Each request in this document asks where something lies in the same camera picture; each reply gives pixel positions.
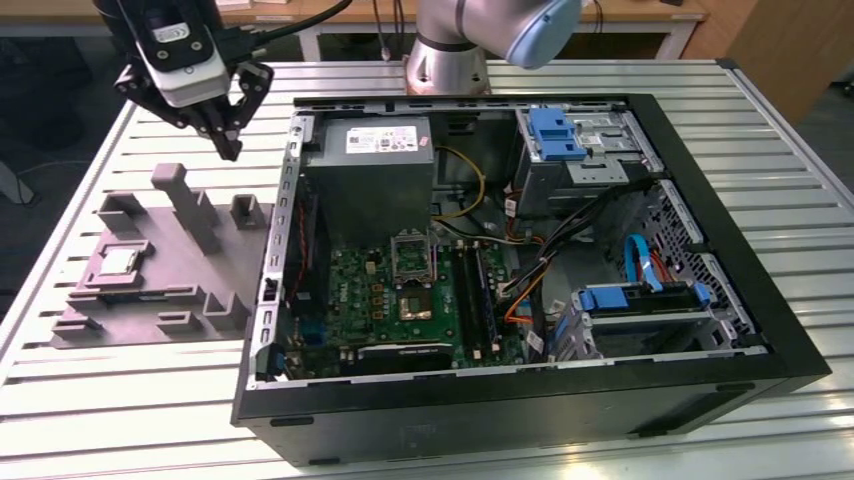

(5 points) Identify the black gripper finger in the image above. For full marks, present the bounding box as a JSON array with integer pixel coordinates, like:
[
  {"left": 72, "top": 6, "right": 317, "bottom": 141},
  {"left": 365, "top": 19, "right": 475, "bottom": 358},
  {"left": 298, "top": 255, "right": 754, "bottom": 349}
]
[
  {"left": 216, "top": 60, "right": 275, "bottom": 162},
  {"left": 112, "top": 63, "right": 232, "bottom": 161}
]

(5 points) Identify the silver CPU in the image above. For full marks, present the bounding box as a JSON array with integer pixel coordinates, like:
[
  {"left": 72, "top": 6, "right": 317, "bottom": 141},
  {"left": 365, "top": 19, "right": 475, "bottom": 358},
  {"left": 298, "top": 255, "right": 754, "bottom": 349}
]
[{"left": 98, "top": 247, "right": 143, "bottom": 277}]

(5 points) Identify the CPU socket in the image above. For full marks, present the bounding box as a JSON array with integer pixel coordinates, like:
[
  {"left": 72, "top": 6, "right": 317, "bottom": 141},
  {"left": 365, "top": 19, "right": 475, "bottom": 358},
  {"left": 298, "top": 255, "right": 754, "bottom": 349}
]
[{"left": 394, "top": 287, "right": 441, "bottom": 323}]

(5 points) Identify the grey power supply unit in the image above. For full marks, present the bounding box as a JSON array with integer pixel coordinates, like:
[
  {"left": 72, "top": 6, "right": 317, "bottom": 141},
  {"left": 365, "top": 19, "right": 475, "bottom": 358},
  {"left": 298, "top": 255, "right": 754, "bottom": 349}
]
[{"left": 303, "top": 115, "right": 439, "bottom": 247}]

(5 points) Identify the grey parts rack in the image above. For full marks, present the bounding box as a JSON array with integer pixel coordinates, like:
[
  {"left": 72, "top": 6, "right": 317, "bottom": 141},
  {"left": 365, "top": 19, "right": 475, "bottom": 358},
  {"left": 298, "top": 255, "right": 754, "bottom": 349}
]
[{"left": 50, "top": 162, "right": 277, "bottom": 350}]

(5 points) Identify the metal socket cover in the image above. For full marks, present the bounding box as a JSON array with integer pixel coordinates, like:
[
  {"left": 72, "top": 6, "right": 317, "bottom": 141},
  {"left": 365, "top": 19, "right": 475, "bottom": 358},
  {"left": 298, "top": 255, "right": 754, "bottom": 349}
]
[{"left": 389, "top": 228, "right": 439, "bottom": 289}]

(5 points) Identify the dark green RAM stick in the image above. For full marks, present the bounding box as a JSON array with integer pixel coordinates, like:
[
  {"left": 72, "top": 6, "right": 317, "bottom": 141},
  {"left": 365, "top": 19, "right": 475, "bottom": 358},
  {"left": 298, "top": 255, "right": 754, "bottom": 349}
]
[{"left": 98, "top": 291, "right": 170, "bottom": 305}]

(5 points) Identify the blue plastic disk carrier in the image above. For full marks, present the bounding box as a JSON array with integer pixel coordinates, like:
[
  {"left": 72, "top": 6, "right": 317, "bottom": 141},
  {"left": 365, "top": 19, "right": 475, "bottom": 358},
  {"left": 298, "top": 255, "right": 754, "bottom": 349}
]
[{"left": 526, "top": 107, "right": 579, "bottom": 162}]

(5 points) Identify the green motherboard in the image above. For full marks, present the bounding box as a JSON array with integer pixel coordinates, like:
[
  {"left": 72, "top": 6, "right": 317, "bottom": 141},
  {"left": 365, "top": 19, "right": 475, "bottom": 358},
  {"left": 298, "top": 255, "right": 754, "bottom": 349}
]
[{"left": 286, "top": 238, "right": 535, "bottom": 377}]

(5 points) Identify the black RAM slot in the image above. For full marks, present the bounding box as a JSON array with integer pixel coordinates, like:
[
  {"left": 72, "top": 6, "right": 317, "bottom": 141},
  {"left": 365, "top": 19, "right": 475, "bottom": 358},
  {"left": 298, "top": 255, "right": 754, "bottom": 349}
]
[
  {"left": 467, "top": 240, "right": 494, "bottom": 355},
  {"left": 454, "top": 240, "right": 479, "bottom": 359},
  {"left": 461, "top": 240, "right": 486, "bottom": 358}
]

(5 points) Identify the metal disk bay cage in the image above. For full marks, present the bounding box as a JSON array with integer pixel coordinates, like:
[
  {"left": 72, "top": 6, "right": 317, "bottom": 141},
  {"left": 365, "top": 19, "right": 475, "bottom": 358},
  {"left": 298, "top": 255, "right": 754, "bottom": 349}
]
[
  {"left": 513, "top": 107, "right": 666, "bottom": 216},
  {"left": 546, "top": 299, "right": 762, "bottom": 361}
]

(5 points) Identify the black graphics card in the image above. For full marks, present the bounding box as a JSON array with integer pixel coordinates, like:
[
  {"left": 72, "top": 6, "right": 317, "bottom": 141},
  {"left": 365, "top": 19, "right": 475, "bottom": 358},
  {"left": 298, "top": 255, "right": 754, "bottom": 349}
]
[{"left": 357, "top": 342, "right": 455, "bottom": 374}]

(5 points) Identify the wooden desk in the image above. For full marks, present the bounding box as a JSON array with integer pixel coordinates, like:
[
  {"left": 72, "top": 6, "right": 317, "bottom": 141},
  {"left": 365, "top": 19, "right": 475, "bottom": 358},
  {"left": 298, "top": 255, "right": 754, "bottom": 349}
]
[{"left": 0, "top": 0, "right": 710, "bottom": 62}]

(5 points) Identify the hard disk in blue carrier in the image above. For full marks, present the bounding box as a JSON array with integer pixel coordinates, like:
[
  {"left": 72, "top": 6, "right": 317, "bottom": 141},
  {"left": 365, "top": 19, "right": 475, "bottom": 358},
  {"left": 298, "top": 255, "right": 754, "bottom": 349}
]
[{"left": 577, "top": 280, "right": 713, "bottom": 315}]

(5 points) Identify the black PC case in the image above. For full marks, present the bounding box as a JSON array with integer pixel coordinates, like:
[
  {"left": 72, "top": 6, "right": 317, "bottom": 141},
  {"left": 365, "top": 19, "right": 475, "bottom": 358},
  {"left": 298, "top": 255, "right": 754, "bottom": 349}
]
[{"left": 230, "top": 92, "right": 834, "bottom": 467}]

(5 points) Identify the wooden cabinet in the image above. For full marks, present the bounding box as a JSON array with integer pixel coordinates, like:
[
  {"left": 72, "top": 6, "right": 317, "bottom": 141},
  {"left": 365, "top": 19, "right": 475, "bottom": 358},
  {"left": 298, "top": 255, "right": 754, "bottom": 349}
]
[{"left": 683, "top": 0, "right": 854, "bottom": 126}]

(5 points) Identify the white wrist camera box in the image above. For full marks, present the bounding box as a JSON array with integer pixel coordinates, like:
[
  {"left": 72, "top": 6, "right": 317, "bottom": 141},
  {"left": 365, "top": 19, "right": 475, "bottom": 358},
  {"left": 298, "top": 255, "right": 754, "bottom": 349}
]
[{"left": 131, "top": 0, "right": 234, "bottom": 109}]

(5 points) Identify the thick black camera cable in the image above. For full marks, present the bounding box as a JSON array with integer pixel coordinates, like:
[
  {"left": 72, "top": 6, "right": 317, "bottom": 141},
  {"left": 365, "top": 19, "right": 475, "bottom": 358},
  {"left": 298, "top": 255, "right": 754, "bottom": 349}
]
[{"left": 223, "top": 0, "right": 355, "bottom": 66}]

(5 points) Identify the dangling black cable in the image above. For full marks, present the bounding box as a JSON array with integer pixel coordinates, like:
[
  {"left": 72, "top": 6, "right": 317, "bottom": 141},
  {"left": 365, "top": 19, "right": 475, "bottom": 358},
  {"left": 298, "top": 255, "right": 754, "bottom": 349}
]
[{"left": 370, "top": 0, "right": 410, "bottom": 62}]

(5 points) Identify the red black twisted wire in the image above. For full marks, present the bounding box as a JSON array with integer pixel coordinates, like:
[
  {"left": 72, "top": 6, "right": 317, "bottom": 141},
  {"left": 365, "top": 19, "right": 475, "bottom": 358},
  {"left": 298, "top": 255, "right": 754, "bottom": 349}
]
[{"left": 297, "top": 197, "right": 317, "bottom": 284}]

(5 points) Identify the yellow wire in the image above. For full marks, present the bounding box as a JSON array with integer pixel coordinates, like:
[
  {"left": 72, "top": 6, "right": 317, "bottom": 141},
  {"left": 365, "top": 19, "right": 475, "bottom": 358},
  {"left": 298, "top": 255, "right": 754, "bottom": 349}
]
[{"left": 431, "top": 144, "right": 489, "bottom": 220}]

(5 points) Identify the black white wire bundle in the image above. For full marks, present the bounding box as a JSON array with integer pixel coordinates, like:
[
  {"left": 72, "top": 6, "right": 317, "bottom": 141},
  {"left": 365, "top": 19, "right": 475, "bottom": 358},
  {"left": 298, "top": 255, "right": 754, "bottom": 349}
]
[{"left": 431, "top": 218, "right": 546, "bottom": 247}]

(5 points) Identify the orange wire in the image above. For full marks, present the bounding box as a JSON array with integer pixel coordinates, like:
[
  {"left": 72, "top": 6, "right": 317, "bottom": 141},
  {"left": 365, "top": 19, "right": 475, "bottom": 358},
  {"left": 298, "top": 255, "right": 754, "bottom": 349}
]
[{"left": 503, "top": 279, "right": 546, "bottom": 329}]

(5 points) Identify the blue flat wire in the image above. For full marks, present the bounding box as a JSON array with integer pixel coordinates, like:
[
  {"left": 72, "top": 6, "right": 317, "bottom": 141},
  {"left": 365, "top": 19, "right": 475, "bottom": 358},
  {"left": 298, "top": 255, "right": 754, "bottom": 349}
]
[{"left": 623, "top": 233, "right": 667, "bottom": 295}]

